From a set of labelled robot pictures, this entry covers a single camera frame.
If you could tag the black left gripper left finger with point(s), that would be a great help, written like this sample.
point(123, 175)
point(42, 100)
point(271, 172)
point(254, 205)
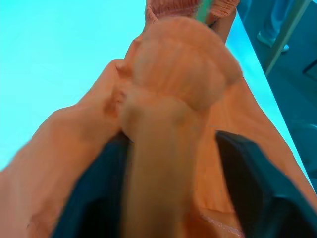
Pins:
point(101, 198)

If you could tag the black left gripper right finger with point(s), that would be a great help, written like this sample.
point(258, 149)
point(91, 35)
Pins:
point(262, 193)

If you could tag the orange shorts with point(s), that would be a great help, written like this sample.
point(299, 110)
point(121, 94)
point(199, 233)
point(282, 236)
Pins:
point(178, 74)

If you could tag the bystander leg with light shoe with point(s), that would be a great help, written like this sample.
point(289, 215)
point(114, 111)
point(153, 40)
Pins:
point(268, 27)

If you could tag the metal frame post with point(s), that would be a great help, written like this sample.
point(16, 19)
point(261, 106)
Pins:
point(285, 37)

